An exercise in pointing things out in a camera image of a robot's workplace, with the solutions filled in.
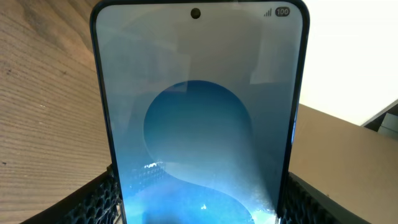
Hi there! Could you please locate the blue Galaxy smartphone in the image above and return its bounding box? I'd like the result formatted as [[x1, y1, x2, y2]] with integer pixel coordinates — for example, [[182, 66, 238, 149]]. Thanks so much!
[[90, 1, 310, 223]]

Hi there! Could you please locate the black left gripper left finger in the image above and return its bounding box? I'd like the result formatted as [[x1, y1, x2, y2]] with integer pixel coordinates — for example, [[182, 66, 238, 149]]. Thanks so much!
[[22, 166, 122, 224]]

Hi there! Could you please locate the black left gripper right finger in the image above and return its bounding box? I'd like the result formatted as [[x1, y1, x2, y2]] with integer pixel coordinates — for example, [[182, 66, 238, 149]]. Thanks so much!
[[278, 173, 369, 224]]

